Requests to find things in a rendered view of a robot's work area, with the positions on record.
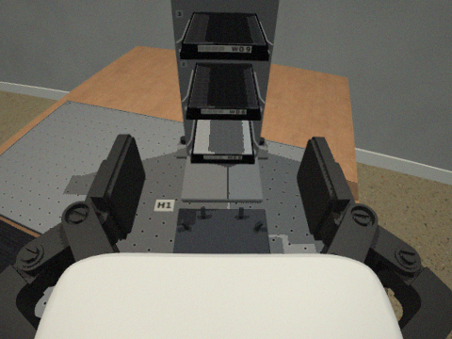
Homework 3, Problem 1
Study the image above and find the white well plate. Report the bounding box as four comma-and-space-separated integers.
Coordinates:
190, 120, 255, 164

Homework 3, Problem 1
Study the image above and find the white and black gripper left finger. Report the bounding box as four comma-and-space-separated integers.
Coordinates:
0, 134, 145, 339

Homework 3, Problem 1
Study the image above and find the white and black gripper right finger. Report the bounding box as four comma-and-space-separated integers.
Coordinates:
297, 137, 452, 339

